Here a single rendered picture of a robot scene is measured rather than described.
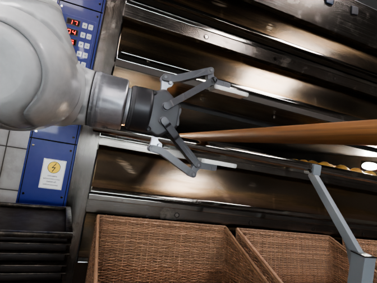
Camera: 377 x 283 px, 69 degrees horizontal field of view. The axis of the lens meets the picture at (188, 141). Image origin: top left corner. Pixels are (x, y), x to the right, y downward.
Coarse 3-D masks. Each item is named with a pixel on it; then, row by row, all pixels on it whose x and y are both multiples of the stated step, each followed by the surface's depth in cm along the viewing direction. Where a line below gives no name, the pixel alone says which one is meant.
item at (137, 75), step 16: (128, 64) 95; (144, 80) 103; (192, 80) 103; (176, 96) 116; (192, 96) 113; (208, 96) 111; (224, 96) 109; (240, 112) 126; (256, 112) 123; (272, 112) 120; (288, 112) 118; (304, 112) 119
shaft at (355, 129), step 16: (256, 128) 54; (272, 128) 49; (288, 128) 44; (304, 128) 40; (320, 128) 37; (336, 128) 35; (352, 128) 32; (368, 128) 31; (336, 144) 36; (352, 144) 34; (368, 144) 31
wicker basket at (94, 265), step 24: (96, 216) 102; (120, 216) 105; (96, 240) 87; (120, 240) 103; (144, 240) 106; (168, 240) 109; (192, 240) 113; (216, 240) 117; (96, 264) 77; (120, 264) 101; (168, 264) 107; (192, 264) 111; (216, 264) 115; (240, 264) 104
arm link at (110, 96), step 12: (96, 72) 43; (96, 84) 41; (108, 84) 42; (120, 84) 43; (96, 96) 41; (108, 96) 41; (120, 96) 42; (96, 108) 41; (108, 108) 42; (120, 108) 42; (96, 120) 42; (108, 120) 43; (120, 120) 43
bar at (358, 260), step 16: (96, 128) 70; (192, 144) 79; (208, 144) 80; (256, 160) 86; (272, 160) 87; (288, 160) 89; (352, 176) 98; (368, 176) 100; (320, 192) 87; (336, 208) 82; (336, 224) 80; (352, 240) 75; (352, 256) 72; (368, 256) 70; (352, 272) 72; (368, 272) 70
